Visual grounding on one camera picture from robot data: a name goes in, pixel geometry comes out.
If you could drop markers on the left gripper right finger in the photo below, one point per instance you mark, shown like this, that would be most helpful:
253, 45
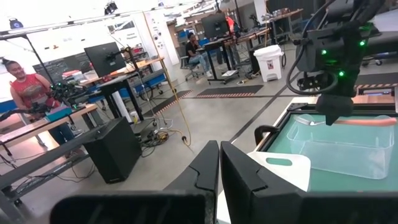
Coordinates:
248, 193

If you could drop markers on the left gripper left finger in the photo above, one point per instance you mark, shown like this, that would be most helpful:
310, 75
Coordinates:
199, 180

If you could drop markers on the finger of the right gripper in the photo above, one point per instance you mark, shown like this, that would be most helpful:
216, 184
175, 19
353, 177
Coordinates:
335, 107

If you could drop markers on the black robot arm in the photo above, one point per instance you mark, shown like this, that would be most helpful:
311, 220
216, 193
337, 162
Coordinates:
35, 109

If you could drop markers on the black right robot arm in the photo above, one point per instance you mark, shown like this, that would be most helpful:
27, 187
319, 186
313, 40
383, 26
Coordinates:
342, 46

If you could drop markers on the black striped floor mat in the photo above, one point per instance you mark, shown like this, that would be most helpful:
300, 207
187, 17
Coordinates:
166, 104
230, 91
377, 79

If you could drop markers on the white plastic bin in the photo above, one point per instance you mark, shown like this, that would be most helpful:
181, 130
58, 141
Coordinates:
298, 174

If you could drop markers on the clear plastic bin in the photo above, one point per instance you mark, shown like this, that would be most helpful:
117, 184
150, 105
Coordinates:
342, 161

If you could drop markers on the green table mat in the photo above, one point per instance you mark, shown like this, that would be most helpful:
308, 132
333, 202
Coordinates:
342, 185

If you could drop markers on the white trash bin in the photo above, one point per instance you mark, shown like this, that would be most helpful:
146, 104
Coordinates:
269, 67

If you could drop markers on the black computer tower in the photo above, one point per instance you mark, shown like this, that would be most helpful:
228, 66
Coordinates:
115, 149

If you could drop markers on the wooden desk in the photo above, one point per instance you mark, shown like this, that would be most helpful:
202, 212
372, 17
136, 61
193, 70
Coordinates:
287, 14

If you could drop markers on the white roll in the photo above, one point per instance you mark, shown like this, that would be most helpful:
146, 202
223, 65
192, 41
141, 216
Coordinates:
122, 107

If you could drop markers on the blue storage bin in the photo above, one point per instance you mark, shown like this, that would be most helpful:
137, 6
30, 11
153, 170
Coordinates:
155, 81

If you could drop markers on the white floor sheet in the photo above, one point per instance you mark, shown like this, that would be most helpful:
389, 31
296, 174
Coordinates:
230, 73

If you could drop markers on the grey office chair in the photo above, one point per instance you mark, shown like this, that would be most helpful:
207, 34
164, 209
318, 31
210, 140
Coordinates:
186, 62

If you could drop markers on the black standing desk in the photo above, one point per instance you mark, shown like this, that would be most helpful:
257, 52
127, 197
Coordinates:
124, 81
214, 62

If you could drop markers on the black computer monitor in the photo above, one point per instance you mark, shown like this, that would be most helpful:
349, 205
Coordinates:
104, 59
214, 26

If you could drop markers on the teal box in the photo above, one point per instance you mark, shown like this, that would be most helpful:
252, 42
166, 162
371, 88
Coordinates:
59, 114

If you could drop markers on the black chalkboard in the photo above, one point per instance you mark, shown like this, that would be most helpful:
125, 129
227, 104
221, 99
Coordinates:
56, 70

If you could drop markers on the wooden top workbench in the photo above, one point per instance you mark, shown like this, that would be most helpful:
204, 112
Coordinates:
21, 129

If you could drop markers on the black spotlight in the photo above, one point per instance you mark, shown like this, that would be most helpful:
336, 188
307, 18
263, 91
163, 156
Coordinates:
15, 24
111, 7

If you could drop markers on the grey metal table frame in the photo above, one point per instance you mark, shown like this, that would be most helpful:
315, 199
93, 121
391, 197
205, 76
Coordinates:
46, 158

